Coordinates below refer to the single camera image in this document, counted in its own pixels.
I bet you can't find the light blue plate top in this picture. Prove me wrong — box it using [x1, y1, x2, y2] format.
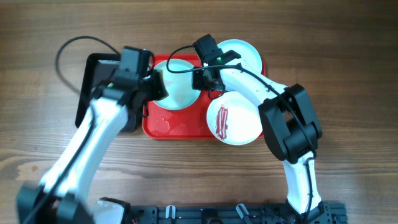
[216, 39, 264, 75]

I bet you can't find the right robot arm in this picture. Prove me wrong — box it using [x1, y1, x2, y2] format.
[195, 47, 322, 215]

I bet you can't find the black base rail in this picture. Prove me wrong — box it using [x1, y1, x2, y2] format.
[93, 202, 348, 224]

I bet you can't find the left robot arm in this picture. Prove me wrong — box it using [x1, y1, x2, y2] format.
[17, 69, 167, 223]

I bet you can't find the light blue plate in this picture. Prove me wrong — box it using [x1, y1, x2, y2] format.
[216, 39, 264, 75]
[154, 60, 201, 110]

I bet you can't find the white plate with stain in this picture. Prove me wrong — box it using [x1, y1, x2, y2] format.
[206, 91, 262, 146]

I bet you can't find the black plastic tray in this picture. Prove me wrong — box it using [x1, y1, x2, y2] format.
[75, 53, 120, 128]

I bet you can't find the red plastic tray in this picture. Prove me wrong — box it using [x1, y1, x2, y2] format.
[142, 54, 268, 140]

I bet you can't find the right black cable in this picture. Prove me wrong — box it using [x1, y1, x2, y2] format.
[165, 45, 318, 218]

